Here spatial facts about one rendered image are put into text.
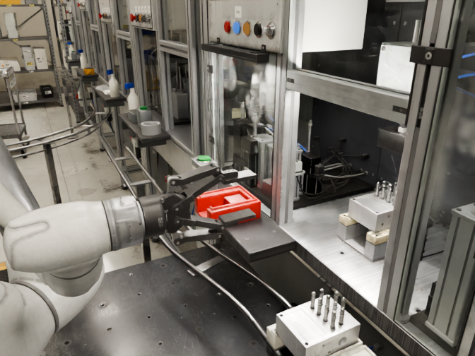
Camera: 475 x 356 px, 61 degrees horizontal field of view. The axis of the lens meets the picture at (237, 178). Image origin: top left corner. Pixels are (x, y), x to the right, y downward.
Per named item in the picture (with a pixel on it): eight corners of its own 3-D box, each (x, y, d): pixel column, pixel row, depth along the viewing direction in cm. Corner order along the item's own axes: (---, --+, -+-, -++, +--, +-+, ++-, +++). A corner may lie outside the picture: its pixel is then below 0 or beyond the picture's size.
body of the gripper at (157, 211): (147, 249, 70) (196, 236, 74) (142, 205, 67) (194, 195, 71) (136, 229, 77) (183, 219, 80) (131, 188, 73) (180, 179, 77)
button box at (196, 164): (191, 190, 134) (190, 157, 129) (213, 186, 137) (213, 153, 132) (201, 200, 127) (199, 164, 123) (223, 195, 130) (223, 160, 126)
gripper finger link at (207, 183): (169, 205, 76) (165, 200, 75) (218, 173, 78) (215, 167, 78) (176, 214, 73) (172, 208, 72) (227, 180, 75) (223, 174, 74)
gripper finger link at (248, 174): (217, 179, 78) (217, 175, 78) (249, 172, 81) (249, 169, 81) (224, 184, 76) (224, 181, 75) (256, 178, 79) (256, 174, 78)
